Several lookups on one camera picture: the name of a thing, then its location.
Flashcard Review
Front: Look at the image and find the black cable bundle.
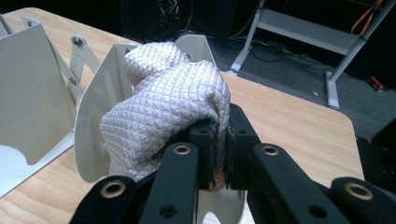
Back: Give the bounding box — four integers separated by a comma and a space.
247, 38, 332, 72

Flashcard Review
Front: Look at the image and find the white metal stand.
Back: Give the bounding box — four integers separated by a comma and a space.
228, 0, 396, 110

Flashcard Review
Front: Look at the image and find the white quilted cloth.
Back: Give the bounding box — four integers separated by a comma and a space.
99, 41, 232, 192

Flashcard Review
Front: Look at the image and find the orange strap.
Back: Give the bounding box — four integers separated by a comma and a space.
350, 0, 385, 37

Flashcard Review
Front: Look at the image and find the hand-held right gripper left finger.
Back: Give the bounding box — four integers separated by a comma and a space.
189, 119, 219, 191

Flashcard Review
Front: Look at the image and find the red object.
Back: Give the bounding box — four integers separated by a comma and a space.
366, 76, 386, 92

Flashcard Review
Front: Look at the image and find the black equipment rack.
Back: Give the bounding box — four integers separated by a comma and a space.
120, 0, 241, 45

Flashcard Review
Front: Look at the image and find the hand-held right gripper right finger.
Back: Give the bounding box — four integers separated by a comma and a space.
225, 103, 262, 191

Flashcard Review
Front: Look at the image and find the black perforated base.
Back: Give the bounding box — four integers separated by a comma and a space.
355, 117, 396, 201

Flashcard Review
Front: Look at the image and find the grey metal extendable bookend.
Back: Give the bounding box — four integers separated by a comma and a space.
0, 13, 248, 224

